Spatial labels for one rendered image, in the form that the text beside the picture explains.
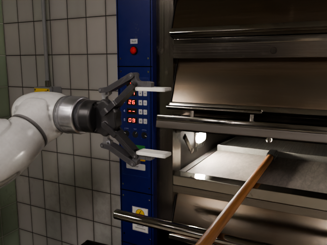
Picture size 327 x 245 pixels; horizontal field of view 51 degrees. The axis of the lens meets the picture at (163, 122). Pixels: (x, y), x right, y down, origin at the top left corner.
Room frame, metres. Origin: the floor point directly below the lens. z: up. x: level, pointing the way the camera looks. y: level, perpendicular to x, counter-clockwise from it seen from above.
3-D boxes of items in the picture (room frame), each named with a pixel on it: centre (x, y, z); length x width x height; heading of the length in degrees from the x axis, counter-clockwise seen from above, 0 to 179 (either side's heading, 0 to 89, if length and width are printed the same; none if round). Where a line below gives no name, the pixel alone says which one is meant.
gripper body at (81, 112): (0.77, 0.14, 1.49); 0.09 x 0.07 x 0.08; 63
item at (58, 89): (1.54, 0.52, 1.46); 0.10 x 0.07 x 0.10; 63
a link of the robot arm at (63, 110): (0.80, 0.20, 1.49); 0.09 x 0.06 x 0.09; 153
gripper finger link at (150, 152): (0.71, 0.02, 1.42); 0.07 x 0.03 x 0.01; 63
